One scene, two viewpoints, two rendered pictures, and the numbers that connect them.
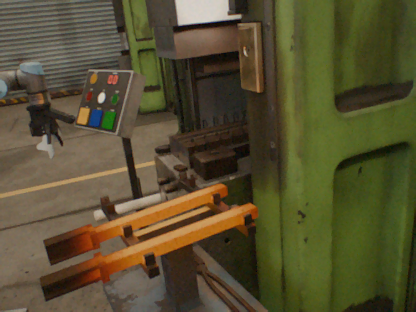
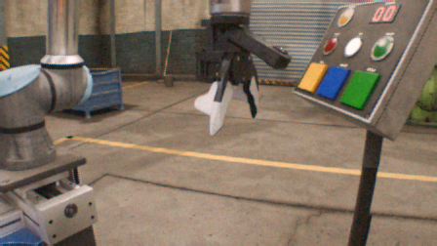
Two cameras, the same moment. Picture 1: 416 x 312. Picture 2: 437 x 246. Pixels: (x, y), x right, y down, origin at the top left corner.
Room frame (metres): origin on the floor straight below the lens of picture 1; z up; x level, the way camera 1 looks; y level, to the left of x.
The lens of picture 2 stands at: (0.95, 0.29, 1.09)
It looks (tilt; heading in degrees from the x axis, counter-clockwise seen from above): 15 degrees down; 36
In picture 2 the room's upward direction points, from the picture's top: straight up
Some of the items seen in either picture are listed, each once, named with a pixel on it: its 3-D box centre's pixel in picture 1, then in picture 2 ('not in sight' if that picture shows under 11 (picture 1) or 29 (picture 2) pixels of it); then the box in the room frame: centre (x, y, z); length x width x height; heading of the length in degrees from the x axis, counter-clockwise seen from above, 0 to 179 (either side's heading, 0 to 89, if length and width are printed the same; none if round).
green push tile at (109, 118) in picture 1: (109, 121); (360, 90); (1.57, 0.40, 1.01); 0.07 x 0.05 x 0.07; 47
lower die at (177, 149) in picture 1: (231, 136); not in sight; (1.32, -0.09, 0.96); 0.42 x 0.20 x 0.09; 112
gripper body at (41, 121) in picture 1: (43, 119); (225, 50); (1.42, 0.62, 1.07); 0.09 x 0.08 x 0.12; 93
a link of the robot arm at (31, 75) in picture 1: (33, 78); not in sight; (1.42, 0.61, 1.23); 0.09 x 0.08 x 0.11; 101
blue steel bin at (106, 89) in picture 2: not in sight; (83, 89); (3.63, 5.16, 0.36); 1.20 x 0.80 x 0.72; 96
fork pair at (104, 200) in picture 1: (149, 190); not in sight; (0.84, 0.15, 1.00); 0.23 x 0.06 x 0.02; 118
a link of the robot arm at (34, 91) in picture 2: not in sight; (20, 94); (1.20, 1.08, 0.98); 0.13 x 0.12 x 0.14; 11
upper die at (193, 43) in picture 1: (223, 34); not in sight; (1.32, -0.09, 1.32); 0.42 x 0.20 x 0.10; 112
